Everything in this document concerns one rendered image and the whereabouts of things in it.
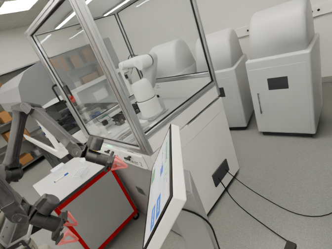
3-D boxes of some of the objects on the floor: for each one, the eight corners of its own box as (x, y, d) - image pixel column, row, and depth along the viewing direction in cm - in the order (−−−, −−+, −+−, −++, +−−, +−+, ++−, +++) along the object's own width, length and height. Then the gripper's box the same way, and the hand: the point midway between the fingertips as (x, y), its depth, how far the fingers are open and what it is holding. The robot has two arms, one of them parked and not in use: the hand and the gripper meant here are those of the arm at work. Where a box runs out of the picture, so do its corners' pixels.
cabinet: (191, 246, 174) (158, 173, 143) (124, 204, 249) (93, 150, 217) (241, 172, 228) (225, 107, 197) (174, 156, 303) (154, 107, 271)
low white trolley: (97, 267, 188) (50, 208, 158) (72, 235, 233) (32, 186, 203) (142, 217, 221) (110, 161, 191) (113, 198, 266) (83, 150, 236)
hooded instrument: (95, 210, 259) (2, 73, 188) (51, 174, 393) (-13, 87, 323) (159, 152, 327) (108, 36, 257) (103, 139, 461) (60, 61, 391)
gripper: (99, 157, 110) (127, 165, 112) (92, 169, 100) (123, 178, 102) (101, 146, 107) (130, 155, 109) (95, 158, 98) (127, 167, 100)
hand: (125, 166), depth 106 cm, fingers closed
